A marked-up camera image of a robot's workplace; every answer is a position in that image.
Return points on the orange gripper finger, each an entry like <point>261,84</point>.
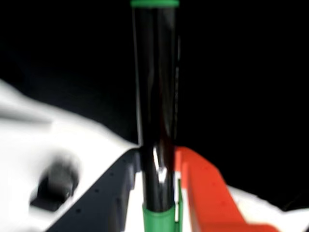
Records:
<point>207,193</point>

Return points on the dark navy gripper finger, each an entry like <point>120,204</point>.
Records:
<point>103,200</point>

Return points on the green capped black marker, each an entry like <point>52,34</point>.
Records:
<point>157,96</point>

